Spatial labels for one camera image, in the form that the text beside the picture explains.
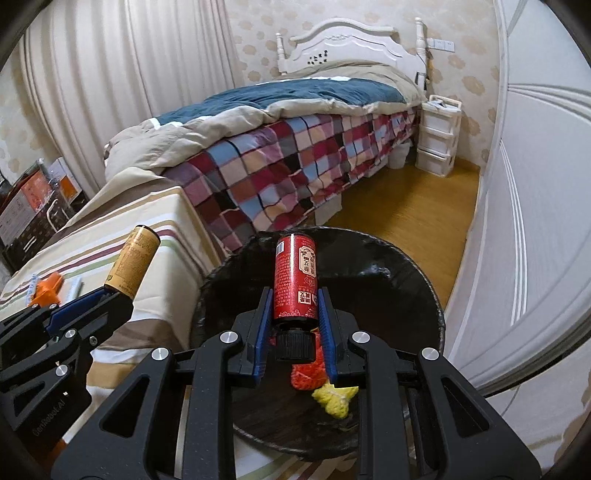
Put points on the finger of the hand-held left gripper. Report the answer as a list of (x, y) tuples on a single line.
[(69, 314), (111, 309)]

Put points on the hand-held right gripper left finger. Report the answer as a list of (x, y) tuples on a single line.
[(263, 332)]

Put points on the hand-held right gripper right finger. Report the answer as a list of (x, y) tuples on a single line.
[(325, 332)]

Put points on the orange printed packaging bag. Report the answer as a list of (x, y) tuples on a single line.
[(48, 288)]

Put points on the white tube with blue print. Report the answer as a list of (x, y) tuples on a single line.
[(33, 288)]

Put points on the red foam net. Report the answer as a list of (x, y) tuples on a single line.
[(304, 376)]

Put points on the yellow bottle with black cap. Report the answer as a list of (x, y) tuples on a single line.
[(134, 258)]

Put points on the red bottle with black cap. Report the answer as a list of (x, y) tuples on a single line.
[(295, 277)]

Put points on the bin with black liner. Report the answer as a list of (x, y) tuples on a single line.
[(369, 286)]

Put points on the yellow foam net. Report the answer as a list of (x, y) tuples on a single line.
[(334, 399)]

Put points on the striped tablecloth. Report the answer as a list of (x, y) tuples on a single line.
[(171, 212)]

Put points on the large white orange cardboard box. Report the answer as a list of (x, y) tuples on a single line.
[(23, 207)]

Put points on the plaid bed sheet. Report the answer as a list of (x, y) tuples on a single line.
[(277, 161)]

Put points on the white plastic bucket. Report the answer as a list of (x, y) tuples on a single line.
[(399, 154)]

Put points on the white plastic drawer unit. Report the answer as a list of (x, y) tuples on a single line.
[(436, 138)]

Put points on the cream pleated curtain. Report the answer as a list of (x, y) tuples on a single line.
[(115, 69)]

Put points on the bed with plaid blanket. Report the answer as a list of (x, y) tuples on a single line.
[(300, 92)]

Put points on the white wardrobe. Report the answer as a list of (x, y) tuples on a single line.
[(531, 184)]

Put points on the pale patterned rug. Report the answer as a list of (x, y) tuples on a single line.
[(568, 434)]

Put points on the white wall switch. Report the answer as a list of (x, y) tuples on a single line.
[(441, 45)]

